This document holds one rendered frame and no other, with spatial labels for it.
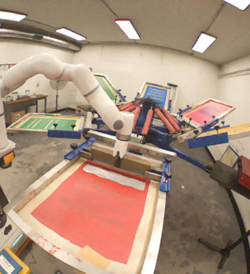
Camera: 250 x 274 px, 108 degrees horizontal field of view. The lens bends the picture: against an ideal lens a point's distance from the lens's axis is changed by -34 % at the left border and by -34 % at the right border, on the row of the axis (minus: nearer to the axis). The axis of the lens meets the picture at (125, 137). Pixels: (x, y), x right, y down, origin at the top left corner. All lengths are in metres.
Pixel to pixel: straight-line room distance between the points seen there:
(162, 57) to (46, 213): 4.88
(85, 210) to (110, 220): 0.11
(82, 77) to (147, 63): 4.44
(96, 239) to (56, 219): 0.17
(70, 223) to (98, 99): 0.50
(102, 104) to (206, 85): 4.64
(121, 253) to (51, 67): 0.68
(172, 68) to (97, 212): 4.67
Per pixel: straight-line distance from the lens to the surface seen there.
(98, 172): 0.77
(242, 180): 1.09
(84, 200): 0.62
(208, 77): 5.07
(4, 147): 0.69
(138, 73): 4.90
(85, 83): 0.54
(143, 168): 0.74
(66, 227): 0.55
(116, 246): 0.52
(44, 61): 0.52
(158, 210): 0.60
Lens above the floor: 1.44
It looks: 22 degrees down
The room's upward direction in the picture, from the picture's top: 10 degrees clockwise
